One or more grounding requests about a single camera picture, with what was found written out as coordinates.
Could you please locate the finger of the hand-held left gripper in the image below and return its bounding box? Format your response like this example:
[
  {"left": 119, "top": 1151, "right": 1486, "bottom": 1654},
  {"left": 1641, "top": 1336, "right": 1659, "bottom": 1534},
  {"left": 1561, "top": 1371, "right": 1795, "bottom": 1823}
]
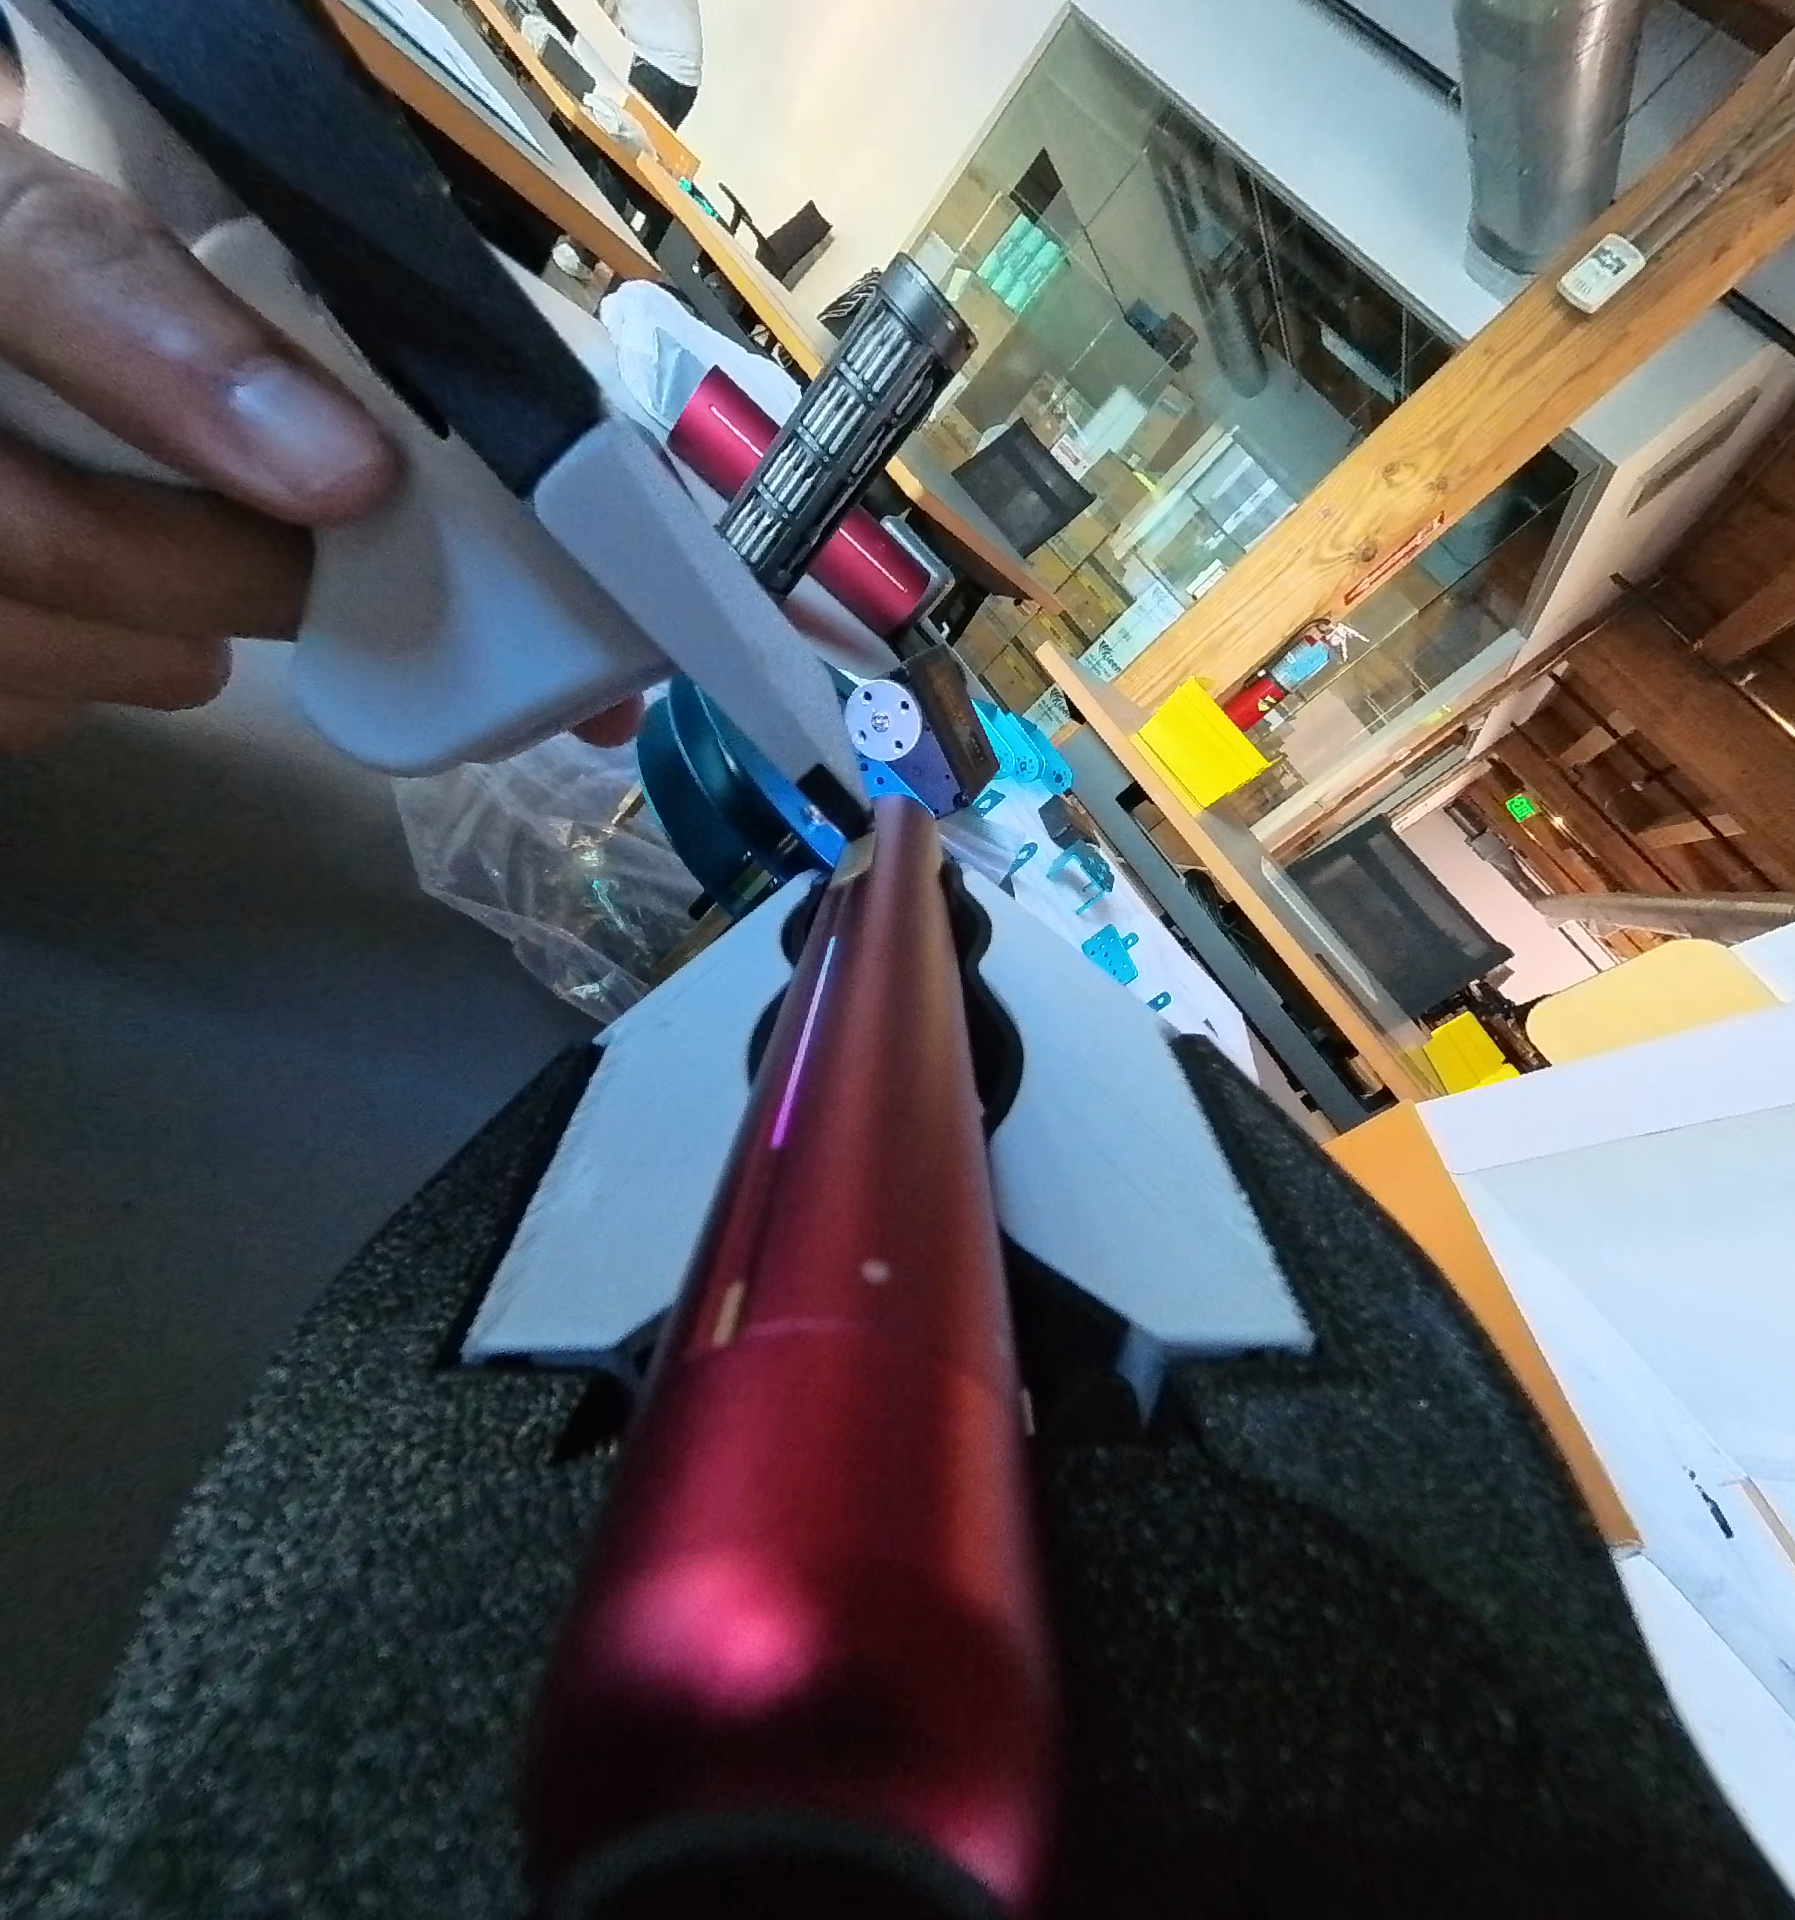
[
  {"left": 185, "top": 217, "right": 647, "bottom": 778},
  {"left": 530, "top": 418, "right": 881, "bottom": 840}
]

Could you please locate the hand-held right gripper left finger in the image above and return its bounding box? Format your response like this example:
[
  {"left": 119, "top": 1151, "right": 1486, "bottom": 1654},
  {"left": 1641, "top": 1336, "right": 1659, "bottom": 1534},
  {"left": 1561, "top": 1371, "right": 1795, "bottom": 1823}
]
[{"left": 462, "top": 875, "right": 826, "bottom": 1374}]

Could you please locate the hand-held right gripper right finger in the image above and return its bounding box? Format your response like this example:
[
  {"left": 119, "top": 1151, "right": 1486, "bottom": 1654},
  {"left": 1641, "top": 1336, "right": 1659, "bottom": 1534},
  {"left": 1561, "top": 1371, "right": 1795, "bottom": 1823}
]
[{"left": 961, "top": 907, "right": 1319, "bottom": 1423}]

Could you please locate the red electric screwdriver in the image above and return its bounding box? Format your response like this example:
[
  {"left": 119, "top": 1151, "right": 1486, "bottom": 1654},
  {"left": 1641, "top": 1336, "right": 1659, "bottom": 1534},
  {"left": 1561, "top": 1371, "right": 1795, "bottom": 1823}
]
[{"left": 526, "top": 791, "right": 1068, "bottom": 1920}]

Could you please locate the blue toy robot arm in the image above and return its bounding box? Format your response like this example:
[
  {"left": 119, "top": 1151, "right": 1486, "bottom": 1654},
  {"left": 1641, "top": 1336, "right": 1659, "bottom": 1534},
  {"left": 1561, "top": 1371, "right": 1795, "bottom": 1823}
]
[{"left": 634, "top": 644, "right": 1008, "bottom": 916}]

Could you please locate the person's left hand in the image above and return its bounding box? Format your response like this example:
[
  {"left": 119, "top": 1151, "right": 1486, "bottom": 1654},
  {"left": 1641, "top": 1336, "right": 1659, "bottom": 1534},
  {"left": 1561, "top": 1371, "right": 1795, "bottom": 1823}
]
[{"left": 0, "top": 29, "right": 398, "bottom": 753}]

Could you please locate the red cylindrical screwdriver case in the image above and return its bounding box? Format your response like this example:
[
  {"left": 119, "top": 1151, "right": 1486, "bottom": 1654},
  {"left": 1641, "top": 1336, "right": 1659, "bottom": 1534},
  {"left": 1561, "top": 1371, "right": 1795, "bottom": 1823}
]
[{"left": 665, "top": 367, "right": 952, "bottom": 640}]

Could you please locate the black screwdriver bit holder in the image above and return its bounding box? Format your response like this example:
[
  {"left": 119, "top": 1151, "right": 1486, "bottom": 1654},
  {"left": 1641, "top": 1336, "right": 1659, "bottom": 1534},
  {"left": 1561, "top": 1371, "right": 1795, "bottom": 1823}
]
[{"left": 715, "top": 251, "right": 978, "bottom": 598}]

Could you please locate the white plastic bag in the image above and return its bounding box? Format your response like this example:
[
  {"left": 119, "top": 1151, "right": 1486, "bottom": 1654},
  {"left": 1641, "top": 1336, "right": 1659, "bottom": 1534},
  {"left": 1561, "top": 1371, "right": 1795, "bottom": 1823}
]
[{"left": 597, "top": 276, "right": 778, "bottom": 454}]

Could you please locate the clear plastic bag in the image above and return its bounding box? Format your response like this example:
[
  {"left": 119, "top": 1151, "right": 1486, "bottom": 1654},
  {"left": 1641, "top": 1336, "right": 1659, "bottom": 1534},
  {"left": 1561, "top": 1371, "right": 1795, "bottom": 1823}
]
[{"left": 390, "top": 728, "right": 690, "bottom": 1024}]

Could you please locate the black chair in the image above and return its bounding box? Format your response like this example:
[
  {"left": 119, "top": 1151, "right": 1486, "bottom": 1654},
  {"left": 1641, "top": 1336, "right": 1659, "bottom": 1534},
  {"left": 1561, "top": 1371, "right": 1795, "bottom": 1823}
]
[{"left": 716, "top": 187, "right": 832, "bottom": 290}]

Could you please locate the small yellow storage bin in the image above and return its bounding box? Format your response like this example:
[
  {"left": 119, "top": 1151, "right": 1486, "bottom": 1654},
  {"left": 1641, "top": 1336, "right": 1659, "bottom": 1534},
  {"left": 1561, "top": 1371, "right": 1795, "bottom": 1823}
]
[{"left": 1414, "top": 1008, "right": 1521, "bottom": 1098}]

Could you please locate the large yellow storage bin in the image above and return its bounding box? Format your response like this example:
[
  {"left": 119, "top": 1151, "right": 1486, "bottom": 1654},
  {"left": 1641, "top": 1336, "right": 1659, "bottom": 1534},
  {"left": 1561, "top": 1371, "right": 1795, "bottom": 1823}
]
[{"left": 1135, "top": 675, "right": 1274, "bottom": 813}]

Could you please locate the red fire extinguisher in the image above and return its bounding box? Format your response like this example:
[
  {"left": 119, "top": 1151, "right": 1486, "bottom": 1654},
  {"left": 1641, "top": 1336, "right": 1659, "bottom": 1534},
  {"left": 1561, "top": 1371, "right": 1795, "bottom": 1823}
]
[{"left": 1223, "top": 627, "right": 1356, "bottom": 738}]

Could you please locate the white cardboard box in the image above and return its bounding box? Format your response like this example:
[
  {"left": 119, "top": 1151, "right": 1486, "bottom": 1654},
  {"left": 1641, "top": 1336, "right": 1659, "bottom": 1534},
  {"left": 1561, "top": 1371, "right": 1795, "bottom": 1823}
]
[{"left": 1414, "top": 899, "right": 1795, "bottom": 1920}]

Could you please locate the yellow chair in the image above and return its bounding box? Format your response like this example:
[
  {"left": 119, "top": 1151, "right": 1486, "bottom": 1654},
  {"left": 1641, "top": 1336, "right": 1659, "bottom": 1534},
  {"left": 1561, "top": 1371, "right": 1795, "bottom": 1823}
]
[{"left": 1525, "top": 938, "right": 1780, "bottom": 1070}]

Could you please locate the glass partition window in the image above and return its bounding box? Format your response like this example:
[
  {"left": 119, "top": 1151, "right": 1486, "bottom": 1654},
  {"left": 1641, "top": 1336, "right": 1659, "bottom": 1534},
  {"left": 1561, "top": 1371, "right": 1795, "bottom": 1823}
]
[{"left": 897, "top": 15, "right": 1603, "bottom": 753}]

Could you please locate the wooden ceiling beam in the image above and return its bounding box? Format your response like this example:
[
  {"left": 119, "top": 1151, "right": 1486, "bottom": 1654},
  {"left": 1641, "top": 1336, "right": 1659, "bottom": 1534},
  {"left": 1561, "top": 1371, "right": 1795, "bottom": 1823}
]
[{"left": 1114, "top": 0, "right": 1795, "bottom": 715}]

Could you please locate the white wall sensor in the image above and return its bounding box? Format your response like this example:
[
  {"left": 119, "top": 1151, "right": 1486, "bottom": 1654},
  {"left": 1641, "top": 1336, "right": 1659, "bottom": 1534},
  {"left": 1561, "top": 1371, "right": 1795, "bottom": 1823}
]
[{"left": 1553, "top": 232, "right": 1649, "bottom": 317}]

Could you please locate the metal ventilation duct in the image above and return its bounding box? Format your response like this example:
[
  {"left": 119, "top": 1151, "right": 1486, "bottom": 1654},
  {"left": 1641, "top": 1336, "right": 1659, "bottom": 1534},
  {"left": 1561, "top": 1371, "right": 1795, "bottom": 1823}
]
[{"left": 1453, "top": 0, "right": 1651, "bottom": 294}]

